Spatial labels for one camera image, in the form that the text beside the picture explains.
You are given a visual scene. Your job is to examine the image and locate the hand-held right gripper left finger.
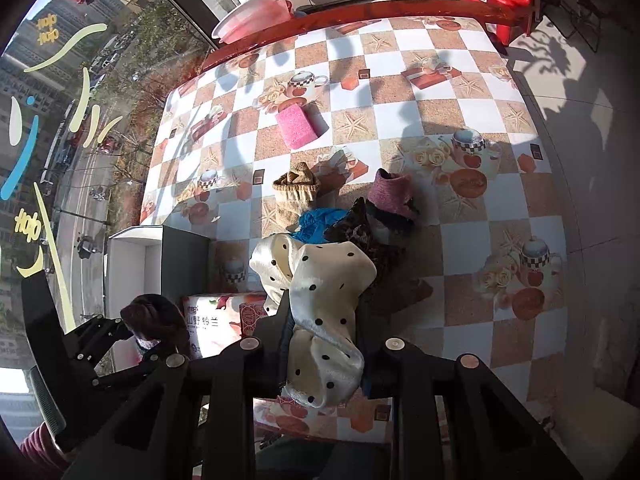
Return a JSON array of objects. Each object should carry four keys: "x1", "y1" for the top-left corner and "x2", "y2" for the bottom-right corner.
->
[{"x1": 65, "y1": 292, "x2": 292, "y2": 480}]

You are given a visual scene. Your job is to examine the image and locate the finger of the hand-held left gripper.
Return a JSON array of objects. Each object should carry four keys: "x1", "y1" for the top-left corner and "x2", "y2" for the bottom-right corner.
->
[
  {"x1": 92, "y1": 351, "x2": 176, "y2": 390},
  {"x1": 64, "y1": 314, "x2": 135, "y2": 362}
]

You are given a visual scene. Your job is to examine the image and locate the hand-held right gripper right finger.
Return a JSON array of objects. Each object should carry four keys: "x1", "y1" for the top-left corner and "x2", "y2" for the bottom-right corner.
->
[{"x1": 362, "y1": 337, "x2": 583, "y2": 480}]

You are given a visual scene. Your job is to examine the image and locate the dark maroon sock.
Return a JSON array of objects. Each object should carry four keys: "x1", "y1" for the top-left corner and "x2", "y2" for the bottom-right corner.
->
[{"x1": 120, "y1": 294, "x2": 191, "y2": 361}]

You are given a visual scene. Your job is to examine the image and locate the cream polka dot scarf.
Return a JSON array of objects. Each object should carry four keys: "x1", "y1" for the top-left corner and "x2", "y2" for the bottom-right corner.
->
[{"x1": 249, "y1": 234, "x2": 377, "y2": 408}]

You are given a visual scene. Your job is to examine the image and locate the white storage box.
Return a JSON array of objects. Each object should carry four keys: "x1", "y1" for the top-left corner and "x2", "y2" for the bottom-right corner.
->
[{"x1": 105, "y1": 224, "x2": 216, "y2": 361}]

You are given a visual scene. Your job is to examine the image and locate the blue nonwoven cloth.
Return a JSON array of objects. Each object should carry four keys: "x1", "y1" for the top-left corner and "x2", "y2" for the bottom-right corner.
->
[{"x1": 291, "y1": 207, "x2": 346, "y2": 243}]

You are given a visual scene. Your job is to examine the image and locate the red patterned box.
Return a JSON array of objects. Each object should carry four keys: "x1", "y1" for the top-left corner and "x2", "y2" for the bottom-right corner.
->
[{"x1": 239, "y1": 301, "x2": 273, "y2": 338}]

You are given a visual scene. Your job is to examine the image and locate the floral tissue packet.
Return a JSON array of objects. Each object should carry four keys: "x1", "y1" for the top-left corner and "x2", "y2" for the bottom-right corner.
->
[{"x1": 181, "y1": 292, "x2": 268, "y2": 361}]

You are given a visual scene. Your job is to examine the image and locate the leopard print cloth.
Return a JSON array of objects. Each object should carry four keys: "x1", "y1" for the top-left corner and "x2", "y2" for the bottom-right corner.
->
[{"x1": 324, "y1": 197, "x2": 407, "y2": 286}]

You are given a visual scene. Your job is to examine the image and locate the tan knit sock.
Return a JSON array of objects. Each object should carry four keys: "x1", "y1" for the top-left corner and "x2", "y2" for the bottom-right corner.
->
[{"x1": 272, "y1": 161, "x2": 321, "y2": 228}]

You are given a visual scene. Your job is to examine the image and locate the dark grey cloth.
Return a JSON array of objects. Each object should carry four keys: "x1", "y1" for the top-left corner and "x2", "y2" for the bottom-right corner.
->
[{"x1": 367, "y1": 202, "x2": 416, "y2": 247}]

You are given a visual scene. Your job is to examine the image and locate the purple knit sock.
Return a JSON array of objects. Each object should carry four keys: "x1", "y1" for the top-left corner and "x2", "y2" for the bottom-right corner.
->
[{"x1": 366, "y1": 168, "x2": 421, "y2": 223}]

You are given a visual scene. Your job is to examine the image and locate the group of window stickers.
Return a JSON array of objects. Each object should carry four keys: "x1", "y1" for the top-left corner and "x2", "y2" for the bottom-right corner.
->
[{"x1": 0, "y1": 10, "x2": 126, "y2": 286}]

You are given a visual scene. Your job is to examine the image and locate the pink sponge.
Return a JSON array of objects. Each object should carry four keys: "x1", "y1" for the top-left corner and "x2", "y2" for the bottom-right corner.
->
[{"x1": 275, "y1": 105, "x2": 321, "y2": 151}]

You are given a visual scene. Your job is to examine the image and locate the checkered printed tablecloth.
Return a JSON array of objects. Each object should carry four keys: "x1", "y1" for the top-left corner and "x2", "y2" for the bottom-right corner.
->
[{"x1": 140, "y1": 15, "x2": 568, "y2": 441}]

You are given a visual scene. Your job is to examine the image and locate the pink plastic basin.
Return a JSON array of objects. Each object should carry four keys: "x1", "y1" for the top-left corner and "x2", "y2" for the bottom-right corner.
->
[{"x1": 211, "y1": 0, "x2": 294, "y2": 46}]

